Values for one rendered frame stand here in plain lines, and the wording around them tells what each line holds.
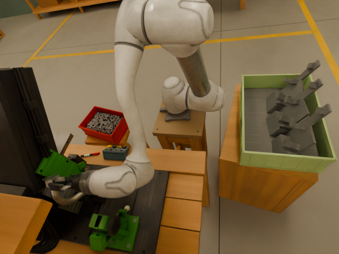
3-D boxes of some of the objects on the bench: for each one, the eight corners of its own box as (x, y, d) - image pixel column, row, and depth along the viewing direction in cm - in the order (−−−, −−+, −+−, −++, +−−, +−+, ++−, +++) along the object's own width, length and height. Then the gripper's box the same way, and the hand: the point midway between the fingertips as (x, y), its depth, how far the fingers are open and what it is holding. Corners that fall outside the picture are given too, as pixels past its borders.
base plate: (22, 159, 139) (20, 158, 138) (169, 172, 111) (169, 171, 110) (-19, 223, 116) (-22, 222, 114) (154, 259, 88) (153, 258, 86)
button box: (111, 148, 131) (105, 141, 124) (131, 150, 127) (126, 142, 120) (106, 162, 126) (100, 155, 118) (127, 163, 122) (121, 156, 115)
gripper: (101, 165, 80) (64, 167, 91) (66, 181, 66) (28, 181, 77) (105, 182, 81) (68, 182, 92) (71, 201, 67) (33, 198, 78)
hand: (55, 182), depth 83 cm, fingers closed on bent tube, 3 cm apart
